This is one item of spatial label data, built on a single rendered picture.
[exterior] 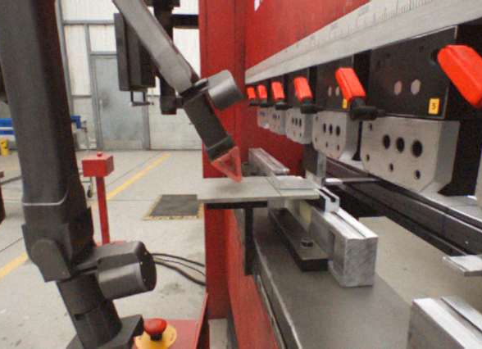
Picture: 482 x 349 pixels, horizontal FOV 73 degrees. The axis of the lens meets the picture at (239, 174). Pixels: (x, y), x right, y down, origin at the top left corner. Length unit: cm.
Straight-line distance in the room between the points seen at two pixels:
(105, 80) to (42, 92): 789
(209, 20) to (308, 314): 135
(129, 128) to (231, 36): 670
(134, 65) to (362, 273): 147
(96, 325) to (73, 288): 6
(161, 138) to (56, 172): 759
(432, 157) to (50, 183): 43
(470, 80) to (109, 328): 50
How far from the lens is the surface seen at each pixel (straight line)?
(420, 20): 42
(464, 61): 31
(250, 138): 162
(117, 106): 823
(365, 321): 57
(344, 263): 62
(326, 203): 71
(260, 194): 71
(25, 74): 45
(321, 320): 55
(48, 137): 44
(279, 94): 84
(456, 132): 38
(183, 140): 791
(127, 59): 178
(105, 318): 53
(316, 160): 76
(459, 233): 78
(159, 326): 65
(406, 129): 41
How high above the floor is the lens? 120
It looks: 13 degrees down
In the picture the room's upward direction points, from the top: straight up
